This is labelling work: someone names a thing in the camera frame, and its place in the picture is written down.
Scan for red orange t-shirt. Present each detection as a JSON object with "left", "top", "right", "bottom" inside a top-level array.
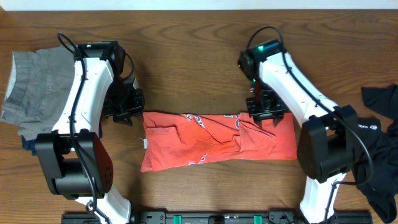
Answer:
[{"left": 141, "top": 112, "right": 297, "bottom": 173}]

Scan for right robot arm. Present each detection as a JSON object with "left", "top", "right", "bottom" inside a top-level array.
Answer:
[{"left": 238, "top": 40, "right": 359, "bottom": 223}]

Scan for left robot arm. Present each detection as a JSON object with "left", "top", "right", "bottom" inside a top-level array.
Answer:
[{"left": 35, "top": 41, "right": 145, "bottom": 223}]

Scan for folded grey shorts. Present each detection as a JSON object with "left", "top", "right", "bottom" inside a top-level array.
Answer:
[{"left": 1, "top": 47, "right": 75, "bottom": 141}]

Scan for folded navy garment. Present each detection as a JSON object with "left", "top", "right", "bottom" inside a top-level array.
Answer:
[{"left": 21, "top": 121, "right": 103, "bottom": 156}]

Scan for black garment with logo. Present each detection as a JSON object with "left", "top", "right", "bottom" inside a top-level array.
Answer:
[{"left": 358, "top": 84, "right": 397, "bottom": 223}]

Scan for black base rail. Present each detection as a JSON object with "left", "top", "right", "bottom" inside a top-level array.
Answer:
[{"left": 60, "top": 210, "right": 374, "bottom": 224}]

